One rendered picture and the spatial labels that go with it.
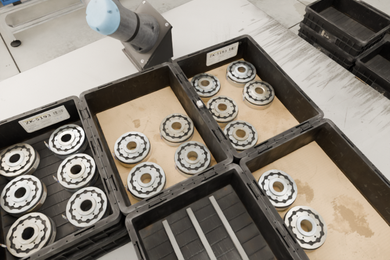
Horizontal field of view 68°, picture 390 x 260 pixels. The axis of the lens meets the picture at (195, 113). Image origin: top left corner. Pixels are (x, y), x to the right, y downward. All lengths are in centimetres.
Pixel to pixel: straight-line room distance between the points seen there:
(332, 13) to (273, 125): 127
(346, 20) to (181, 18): 105
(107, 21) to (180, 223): 67
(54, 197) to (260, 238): 55
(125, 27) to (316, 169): 76
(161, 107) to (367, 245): 67
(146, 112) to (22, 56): 185
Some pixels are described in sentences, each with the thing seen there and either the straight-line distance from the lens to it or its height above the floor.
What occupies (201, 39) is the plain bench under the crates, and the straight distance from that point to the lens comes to 138.
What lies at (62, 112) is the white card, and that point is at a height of 89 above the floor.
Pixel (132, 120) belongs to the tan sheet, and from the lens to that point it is 93.
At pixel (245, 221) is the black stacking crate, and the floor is 83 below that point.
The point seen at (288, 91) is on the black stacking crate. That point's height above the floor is 90.
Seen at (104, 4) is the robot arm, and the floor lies 103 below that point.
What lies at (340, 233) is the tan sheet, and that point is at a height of 83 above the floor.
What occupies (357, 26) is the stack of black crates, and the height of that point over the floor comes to 49.
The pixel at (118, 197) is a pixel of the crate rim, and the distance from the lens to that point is 72.
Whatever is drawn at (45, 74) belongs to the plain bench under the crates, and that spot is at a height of 70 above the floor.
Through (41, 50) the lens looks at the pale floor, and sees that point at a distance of 265.
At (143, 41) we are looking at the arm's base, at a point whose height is 87.
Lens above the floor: 159
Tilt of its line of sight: 55 degrees down
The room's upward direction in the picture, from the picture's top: straight up
